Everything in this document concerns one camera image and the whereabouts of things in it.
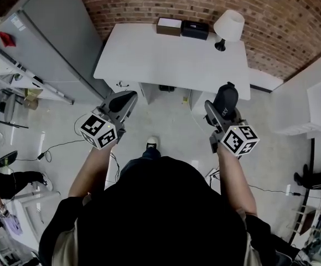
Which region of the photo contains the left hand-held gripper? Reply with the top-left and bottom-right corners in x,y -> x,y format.
79,90 -> 138,150

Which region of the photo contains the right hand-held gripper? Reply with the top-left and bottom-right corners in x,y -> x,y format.
204,100 -> 260,157

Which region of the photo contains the person's right forearm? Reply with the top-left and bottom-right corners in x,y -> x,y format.
217,147 -> 258,216

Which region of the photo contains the person's left forearm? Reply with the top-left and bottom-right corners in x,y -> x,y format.
68,141 -> 117,198

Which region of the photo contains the person's white shoe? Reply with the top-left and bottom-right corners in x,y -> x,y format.
146,136 -> 161,151

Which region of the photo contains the person's dark trouser leg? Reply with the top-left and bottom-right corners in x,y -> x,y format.
120,147 -> 162,177

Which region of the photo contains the white table lamp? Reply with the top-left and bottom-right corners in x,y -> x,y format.
213,9 -> 245,52

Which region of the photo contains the black box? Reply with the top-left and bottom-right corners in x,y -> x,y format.
180,19 -> 209,41

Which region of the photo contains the cardboard box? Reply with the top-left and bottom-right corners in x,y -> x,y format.
24,88 -> 42,110

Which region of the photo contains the brown box with white inside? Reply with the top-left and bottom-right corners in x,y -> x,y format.
156,17 -> 183,37

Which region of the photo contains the grey refrigerator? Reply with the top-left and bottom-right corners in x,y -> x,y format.
0,0 -> 114,105

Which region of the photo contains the metal shelf rack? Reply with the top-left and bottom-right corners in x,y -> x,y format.
0,36 -> 75,105

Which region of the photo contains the grey chair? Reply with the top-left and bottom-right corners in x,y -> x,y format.
0,93 -> 29,129

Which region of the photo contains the person's black shirt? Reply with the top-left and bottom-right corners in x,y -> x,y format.
38,156 -> 299,266

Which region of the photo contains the red cloth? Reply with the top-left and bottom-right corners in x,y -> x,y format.
0,31 -> 17,48

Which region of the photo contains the purple cloth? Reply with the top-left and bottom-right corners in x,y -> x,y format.
2,214 -> 23,237

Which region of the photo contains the thin black floor cable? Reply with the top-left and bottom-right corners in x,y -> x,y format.
248,183 -> 308,198

